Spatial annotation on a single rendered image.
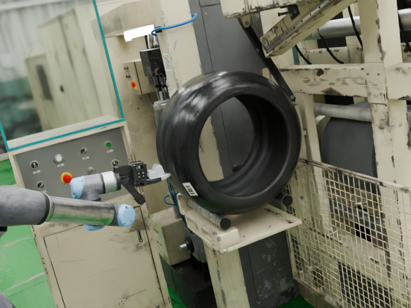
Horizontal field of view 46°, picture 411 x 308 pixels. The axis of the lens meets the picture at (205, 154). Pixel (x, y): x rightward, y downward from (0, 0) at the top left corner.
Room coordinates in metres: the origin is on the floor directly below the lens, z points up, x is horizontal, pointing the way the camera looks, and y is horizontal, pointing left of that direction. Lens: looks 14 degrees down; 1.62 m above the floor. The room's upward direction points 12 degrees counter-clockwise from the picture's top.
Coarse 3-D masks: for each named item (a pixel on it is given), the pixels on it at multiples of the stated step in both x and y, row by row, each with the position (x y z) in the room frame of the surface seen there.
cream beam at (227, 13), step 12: (228, 0) 2.06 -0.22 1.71; (240, 0) 1.96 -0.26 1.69; (252, 0) 1.88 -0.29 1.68; (264, 0) 1.80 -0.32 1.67; (276, 0) 1.72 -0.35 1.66; (288, 0) 1.66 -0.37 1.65; (300, 0) 1.60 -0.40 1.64; (312, 0) 1.73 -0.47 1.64; (228, 12) 2.08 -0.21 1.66; (240, 12) 1.98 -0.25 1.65; (252, 12) 1.90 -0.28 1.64
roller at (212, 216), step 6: (192, 204) 1.96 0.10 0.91; (198, 210) 1.89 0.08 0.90; (204, 210) 1.84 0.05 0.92; (210, 216) 1.77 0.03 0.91; (216, 216) 1.74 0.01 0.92; (222, 216) 1.72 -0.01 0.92; (216, 222) 1.72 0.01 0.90; (222, 222) 1.69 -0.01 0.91; (228, 222) 1.70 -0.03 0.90; (222, 228) 1.69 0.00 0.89; (228, 228) 1.70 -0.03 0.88
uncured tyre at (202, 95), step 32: (192, 96) 1.73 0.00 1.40; (224, 96) 1.72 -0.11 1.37; (256, 96) 2.04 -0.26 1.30; (160, 128) 1.82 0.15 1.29; (192, 128) 1.67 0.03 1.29; (256, 128) 2.06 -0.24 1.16; (288, 128) 1.81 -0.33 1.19; (160, 160) 1.82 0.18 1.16; (192, 160) 1.66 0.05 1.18; (256, 160) 2.04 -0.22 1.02; (288, 160) 1.79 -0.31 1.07; (224, 192) 1.97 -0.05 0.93; (256, 192) 1.75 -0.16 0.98
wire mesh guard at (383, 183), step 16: (304, 160) 1.97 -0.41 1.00; (304, 176) 2.00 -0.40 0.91; (352, 176) 1.68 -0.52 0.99; (368, 176) 1.62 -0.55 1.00; (368, 192) 1.63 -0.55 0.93; (320, 208) 1.92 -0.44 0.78; (336, 208) 1.82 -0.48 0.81; (288, 240) 2.21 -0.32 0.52; (304, 240) 2.08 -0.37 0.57; (352, 240) 1.75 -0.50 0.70; (320, 256) 1.97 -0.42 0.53; (368, 256) 1.66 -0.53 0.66; (384, 256) 1.58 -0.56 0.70; (400, 256) 1.51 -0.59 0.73; (336, 288) 1.89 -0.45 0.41; (352, 288) 1.79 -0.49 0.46; (336, 304) 1.90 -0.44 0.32; (368, 304) 1.70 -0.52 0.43; (400, 304) 1.54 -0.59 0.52
